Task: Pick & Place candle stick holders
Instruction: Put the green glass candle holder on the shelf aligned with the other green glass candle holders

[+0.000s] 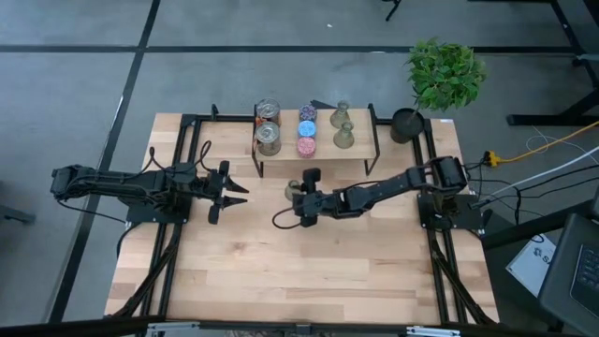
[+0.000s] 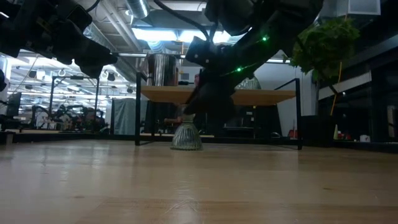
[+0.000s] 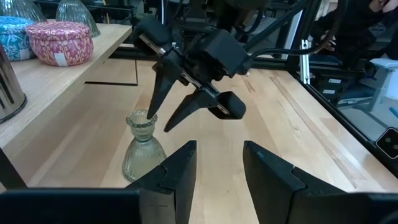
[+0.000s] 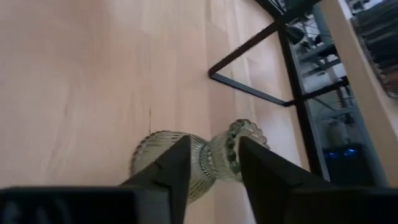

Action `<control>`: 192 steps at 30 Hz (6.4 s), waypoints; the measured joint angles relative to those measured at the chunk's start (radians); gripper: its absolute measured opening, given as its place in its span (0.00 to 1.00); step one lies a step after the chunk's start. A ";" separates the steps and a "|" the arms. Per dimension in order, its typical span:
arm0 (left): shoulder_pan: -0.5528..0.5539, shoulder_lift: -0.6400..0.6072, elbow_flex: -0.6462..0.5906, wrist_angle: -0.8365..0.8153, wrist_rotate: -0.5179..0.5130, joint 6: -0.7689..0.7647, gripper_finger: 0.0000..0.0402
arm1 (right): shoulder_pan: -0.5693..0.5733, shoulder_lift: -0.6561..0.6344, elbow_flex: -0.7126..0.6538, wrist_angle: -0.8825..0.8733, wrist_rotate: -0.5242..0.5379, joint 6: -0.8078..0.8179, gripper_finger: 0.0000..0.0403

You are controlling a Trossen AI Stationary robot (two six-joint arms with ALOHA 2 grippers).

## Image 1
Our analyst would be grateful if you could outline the thick white cable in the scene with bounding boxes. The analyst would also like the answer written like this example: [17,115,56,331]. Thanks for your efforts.
[490,145,599,193]

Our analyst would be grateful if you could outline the black front crossbar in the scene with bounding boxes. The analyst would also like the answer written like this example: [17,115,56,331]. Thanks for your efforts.
[0,315,599,337]

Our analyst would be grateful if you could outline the white printed box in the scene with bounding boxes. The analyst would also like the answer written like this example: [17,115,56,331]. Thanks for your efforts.
[504,233,558,299]

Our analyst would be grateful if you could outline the black slanted beam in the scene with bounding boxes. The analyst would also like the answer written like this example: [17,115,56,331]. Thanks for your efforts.
[481,200,595,251]

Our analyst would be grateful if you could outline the black power cable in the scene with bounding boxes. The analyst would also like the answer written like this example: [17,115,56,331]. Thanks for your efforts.
[509,163,599,193]

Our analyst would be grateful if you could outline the black stand leg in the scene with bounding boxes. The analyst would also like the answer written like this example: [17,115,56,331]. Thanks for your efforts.
[381,0,403,22]

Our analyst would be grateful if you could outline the wooden shelf riser black legs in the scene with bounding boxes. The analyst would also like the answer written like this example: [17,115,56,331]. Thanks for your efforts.
[252,103,383,183]

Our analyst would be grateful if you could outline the black aluminium table frame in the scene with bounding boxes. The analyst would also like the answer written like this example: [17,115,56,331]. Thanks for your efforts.
[105,103,500,327]

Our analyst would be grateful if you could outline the black plant pot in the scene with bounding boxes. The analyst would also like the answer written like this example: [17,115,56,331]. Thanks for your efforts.
[389,107,426,145]

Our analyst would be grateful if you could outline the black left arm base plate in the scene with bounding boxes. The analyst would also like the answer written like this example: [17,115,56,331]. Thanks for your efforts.
[124,186,193,225]

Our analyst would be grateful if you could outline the green leafy potted plant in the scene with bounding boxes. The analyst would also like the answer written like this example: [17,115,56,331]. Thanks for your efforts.
[404,37,488,116]

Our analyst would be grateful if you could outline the black laptop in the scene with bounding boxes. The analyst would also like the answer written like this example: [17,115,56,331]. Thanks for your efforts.
[537,212,599,337]

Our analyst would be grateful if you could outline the silver metal bracket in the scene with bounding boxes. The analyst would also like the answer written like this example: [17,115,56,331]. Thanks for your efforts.
[405,326,462,337]

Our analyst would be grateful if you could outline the grey floor stand foot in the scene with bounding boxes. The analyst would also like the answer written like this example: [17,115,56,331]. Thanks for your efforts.
[0,203,37,226]

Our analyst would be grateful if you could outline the black desk frame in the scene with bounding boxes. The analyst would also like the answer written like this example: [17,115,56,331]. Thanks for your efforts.
[506,0,599,127]

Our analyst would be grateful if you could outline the pink patterned candle tin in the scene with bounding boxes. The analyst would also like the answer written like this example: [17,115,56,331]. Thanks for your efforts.
[296,136,317,159]

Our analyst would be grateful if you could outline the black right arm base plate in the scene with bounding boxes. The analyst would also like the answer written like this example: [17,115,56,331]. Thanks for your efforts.
[417,192,492,230]

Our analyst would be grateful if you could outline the yellow extension cable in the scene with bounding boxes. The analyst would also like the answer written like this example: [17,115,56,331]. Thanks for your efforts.
[484,120,599,169]

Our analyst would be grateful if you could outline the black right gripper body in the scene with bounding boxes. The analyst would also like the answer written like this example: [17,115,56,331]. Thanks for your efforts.
[293,168,340,228]

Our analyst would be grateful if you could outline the silver tin can orange label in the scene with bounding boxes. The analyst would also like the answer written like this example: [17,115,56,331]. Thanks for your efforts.
[256,96,282,124]
[255,120,283,157]

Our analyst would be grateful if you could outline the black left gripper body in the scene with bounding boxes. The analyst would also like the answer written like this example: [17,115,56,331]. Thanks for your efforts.
[196,160,232,227]

